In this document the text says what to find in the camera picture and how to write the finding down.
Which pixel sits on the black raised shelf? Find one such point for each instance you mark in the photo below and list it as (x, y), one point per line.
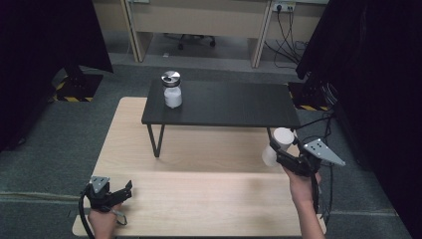
(232, 106)

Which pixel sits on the silver-lidded glass jar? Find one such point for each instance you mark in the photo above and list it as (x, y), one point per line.
(172, 93)

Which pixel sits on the black stand base with hazard tape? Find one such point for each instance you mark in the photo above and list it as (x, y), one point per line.
(308, 94)
(78, 86)

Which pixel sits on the small white floor object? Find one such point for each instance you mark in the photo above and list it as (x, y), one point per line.
(166, 54)

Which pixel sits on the person's left hand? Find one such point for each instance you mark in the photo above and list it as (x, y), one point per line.
(103, 222)

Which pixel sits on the white-lidded plastic jar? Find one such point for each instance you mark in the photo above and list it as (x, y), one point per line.
(280, 141)

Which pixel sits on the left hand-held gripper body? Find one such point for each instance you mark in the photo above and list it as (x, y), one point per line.
(99, 195)

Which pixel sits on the person's right hand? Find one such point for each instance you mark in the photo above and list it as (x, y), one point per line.
(302, 189)

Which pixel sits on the black office chair base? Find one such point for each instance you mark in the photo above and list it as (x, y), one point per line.
(195, 39)

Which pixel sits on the black curtain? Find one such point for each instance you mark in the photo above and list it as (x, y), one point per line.
(40, 49)
(381, 83)

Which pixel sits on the white wall socket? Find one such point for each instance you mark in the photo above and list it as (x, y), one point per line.
(283, 6)

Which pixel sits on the beige office desk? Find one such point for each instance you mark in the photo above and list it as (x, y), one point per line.
(199, 20)

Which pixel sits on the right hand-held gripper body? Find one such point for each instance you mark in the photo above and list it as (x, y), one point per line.
(315, 156)

